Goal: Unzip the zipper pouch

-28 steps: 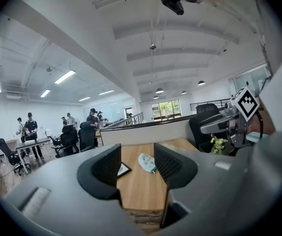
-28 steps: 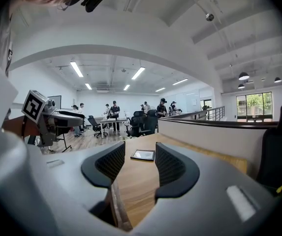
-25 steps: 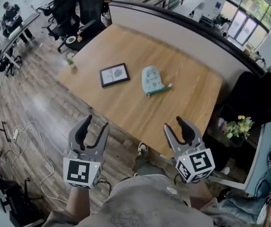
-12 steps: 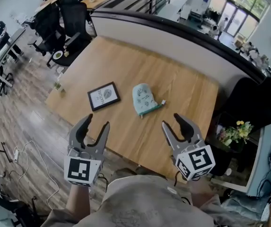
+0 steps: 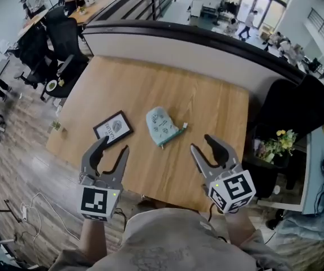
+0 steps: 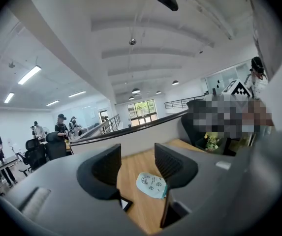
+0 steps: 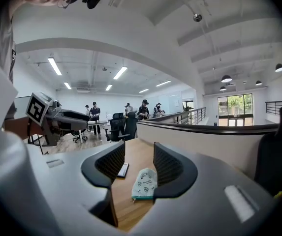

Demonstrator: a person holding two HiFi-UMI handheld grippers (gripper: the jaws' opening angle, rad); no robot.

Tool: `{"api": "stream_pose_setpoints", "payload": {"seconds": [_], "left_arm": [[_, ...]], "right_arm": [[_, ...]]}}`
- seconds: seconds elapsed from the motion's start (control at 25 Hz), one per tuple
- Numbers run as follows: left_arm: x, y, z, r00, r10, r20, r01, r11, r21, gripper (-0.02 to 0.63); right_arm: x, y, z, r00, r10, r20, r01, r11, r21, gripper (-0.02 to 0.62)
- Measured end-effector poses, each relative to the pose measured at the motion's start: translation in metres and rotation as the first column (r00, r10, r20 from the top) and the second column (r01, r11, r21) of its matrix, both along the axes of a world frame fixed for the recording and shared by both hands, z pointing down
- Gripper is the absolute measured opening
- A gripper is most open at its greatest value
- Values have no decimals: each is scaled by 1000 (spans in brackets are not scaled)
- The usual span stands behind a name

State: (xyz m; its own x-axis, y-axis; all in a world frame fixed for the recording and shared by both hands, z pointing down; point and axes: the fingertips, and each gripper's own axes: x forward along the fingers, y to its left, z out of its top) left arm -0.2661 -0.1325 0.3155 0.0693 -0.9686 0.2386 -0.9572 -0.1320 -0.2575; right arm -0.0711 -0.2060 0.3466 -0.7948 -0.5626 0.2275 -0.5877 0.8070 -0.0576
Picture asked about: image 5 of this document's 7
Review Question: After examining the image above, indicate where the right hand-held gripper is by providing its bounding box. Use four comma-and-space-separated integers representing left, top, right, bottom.
190, 134, 257, 215

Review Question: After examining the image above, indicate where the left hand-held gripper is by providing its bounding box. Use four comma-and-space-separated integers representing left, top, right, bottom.
77, 135, 131, 223

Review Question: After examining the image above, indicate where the light blue zipper pouch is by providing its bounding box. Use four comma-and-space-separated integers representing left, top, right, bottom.
145, 106, 189, 150

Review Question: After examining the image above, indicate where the person's right forearm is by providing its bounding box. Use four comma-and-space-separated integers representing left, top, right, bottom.
223, 207, 258, 248

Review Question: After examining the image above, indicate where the person's left forearm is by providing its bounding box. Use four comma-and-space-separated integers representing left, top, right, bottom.
79, 217, 108, 266

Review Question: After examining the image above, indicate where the black framed picture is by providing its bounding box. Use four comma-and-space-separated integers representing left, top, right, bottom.
93, 110, 135, 150

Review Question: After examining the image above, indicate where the yellow flower bouquet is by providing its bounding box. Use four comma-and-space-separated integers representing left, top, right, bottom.
256, 128, 299, 164

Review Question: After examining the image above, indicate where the person's beige shirt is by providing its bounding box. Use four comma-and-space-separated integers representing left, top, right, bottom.
47, 207, 294, 271

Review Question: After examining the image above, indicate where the plate with green food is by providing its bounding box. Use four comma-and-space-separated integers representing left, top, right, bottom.
45, 79, 59, 93

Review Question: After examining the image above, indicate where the black padded chair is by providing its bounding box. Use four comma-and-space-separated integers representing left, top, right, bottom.
242, 74, 324, 199

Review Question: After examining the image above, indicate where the light blue desk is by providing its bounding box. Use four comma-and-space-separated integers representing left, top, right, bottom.
300, 128, 324, 216

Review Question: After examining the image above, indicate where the black handrail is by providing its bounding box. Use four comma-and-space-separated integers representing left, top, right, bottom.
81, 19, 324, 113

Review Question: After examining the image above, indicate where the black mesh office chair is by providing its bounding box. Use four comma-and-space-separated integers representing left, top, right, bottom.
14, 6, 90, 101

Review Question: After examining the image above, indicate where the long wooden desk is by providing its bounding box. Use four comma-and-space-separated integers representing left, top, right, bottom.
68, 0, 128, 25

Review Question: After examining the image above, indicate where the white power strip cable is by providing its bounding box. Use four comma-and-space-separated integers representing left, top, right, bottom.
19, 192, 81, 244

